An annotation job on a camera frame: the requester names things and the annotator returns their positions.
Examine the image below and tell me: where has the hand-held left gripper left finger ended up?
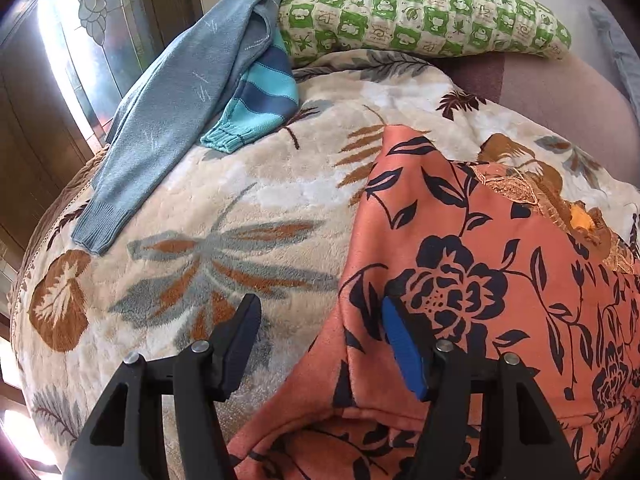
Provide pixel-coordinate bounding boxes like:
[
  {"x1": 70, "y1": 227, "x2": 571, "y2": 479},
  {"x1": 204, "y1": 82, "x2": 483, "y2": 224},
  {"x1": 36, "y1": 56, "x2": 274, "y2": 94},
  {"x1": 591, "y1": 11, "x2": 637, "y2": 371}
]
[{"x1": 62, "y1": 294, "x2": 262, "y2": 480}]

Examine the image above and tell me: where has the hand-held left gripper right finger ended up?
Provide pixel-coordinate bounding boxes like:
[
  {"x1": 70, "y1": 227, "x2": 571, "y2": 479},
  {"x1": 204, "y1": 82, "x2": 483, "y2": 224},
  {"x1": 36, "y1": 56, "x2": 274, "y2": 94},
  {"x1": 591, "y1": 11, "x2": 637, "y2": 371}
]
[{"x1": 381, "y1": 295, "x2": 583, "y2": 480}]

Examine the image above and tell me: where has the orange floral garment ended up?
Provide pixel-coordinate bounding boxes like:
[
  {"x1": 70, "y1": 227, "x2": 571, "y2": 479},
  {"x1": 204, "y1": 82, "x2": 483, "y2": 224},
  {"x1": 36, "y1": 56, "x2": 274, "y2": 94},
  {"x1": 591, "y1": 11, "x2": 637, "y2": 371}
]
[{"x1": 227, "y1": 124, "x2": 640, "y2": 480}]

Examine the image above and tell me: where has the floral plush blanket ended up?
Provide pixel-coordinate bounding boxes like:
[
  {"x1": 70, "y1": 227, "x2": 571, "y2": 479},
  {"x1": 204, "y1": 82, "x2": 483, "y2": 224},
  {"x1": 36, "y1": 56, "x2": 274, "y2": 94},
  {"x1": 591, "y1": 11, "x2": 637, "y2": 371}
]
[{"x1": 10, "y1": 50, "x2": 640, "y2": 480}]

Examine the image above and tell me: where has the teal striped knit sweater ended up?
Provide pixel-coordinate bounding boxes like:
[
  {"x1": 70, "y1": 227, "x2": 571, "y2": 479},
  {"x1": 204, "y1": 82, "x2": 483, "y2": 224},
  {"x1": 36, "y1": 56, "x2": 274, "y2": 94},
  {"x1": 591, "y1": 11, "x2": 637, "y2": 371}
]
[{"x1": 200, "y1": 30, "x2": 299, "y2": 153}]

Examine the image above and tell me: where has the grey-blue knit sweater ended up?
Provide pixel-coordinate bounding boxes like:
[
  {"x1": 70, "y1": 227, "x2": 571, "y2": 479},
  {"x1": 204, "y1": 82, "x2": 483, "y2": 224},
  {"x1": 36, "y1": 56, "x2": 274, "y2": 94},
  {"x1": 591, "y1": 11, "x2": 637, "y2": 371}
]
[{"x1": 71, "y1": 0, "x2": 326, "y2": 255}]

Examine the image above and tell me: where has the mauve quilted mattress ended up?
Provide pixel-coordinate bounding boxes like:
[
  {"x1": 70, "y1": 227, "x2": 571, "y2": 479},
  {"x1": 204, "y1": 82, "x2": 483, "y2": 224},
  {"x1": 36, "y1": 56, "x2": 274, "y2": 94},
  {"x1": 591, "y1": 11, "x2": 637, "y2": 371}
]
[{"x1": 430, "y1": 52, "x2": 640, "y2": 171}]

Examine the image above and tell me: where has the green patterned pillow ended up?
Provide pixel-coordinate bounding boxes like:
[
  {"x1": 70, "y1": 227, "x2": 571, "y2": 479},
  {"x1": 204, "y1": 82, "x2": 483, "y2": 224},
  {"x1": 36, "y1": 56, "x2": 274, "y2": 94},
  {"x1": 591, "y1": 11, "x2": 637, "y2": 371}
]
[{"x1": 277, "y1": 0, "x2": 572, "y2": 61}]

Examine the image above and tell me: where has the stained glass window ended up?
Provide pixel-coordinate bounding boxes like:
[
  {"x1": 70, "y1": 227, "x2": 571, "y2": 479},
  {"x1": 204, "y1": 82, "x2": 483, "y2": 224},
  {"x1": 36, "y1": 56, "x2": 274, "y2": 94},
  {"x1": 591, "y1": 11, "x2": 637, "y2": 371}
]
[{"x1": 37, "y1": 0, "x2": 166, "y2": 141}]

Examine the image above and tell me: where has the wooden window frame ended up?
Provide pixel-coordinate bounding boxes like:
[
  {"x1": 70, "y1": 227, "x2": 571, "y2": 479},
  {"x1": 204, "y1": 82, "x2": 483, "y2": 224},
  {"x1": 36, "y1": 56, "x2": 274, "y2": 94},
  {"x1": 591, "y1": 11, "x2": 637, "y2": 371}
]
[{"x1": 0, "y1": 0, "x2": 211, "y2": 271}]

